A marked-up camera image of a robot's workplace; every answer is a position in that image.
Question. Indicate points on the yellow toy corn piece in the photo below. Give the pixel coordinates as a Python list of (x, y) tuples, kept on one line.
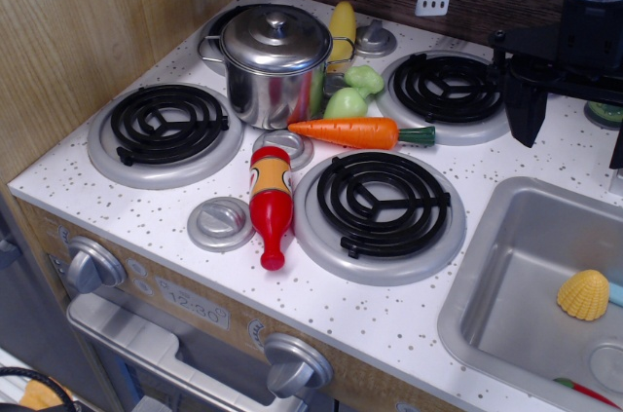
[(584, 296)]

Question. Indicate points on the right oven knob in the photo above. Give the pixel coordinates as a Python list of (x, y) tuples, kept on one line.
[(295, 366)]

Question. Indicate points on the green toy vegetable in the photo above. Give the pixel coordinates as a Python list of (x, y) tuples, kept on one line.
[(351, 100)]

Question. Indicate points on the grey stovetop knob front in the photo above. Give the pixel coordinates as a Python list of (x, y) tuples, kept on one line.
[(220, 224)]

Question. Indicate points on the steel pot lid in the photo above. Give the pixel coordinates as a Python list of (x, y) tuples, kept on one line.
[(276, 39)]

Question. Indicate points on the stove burner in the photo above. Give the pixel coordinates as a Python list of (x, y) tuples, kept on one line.
[(164, 136), (208, 43), (448, 91), (378, 218)]

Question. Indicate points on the light blue toy item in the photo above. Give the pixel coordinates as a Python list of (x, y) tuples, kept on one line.
[(615, 291)]

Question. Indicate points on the grey stovetop knob back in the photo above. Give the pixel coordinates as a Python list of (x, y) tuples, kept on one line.
[(374, 40)]

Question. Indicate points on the red toy ketchup bottle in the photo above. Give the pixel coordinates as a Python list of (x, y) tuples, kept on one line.
[(271, 202)]

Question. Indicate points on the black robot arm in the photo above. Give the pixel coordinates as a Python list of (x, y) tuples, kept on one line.
[(596, 17)]

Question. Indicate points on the back left stove burner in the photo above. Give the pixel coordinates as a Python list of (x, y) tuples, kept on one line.
[(208, 43)]

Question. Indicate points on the metal sink basin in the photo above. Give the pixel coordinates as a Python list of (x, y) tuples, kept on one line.
[(501, 316)]

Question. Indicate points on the left oven knob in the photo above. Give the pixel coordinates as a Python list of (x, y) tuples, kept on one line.
[(93, 266)]

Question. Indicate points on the steel cooking pot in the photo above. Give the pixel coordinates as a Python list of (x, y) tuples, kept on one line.
[(274, 101)]

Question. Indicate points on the orange toy carrot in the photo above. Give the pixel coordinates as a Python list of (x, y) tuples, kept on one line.
[(364, 133)]

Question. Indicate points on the orange object with black cable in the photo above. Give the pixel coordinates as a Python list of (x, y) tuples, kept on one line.
[(41, 393)]

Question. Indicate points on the front left stove burner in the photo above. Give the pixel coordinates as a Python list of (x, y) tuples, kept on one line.
[(164, 136)]

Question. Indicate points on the red toy chili pepper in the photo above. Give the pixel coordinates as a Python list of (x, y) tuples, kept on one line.
[(586, 391)]

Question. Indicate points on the green toy can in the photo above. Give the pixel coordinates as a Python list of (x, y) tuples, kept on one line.
[(604, 115)]

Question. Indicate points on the oven knob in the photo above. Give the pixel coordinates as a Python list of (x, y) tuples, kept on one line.
[(295, 366), (93, 266)]

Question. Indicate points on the front right stove burner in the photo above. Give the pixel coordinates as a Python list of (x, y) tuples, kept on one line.
[(378, 218)]

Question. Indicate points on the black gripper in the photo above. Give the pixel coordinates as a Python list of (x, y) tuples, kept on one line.
[(532, 63)]

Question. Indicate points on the grey stovetop knob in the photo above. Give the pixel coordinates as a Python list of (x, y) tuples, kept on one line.
[(374, 40), (220, 224), (299, 148)]

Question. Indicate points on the grey stovetop knob middle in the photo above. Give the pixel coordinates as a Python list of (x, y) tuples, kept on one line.
[(299, 148)]

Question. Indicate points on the grey oven door handle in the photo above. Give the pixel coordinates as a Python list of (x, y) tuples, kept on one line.
[(154, 350)]

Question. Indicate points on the back right stove burner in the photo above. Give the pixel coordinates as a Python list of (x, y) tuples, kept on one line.
[(448, 91)]

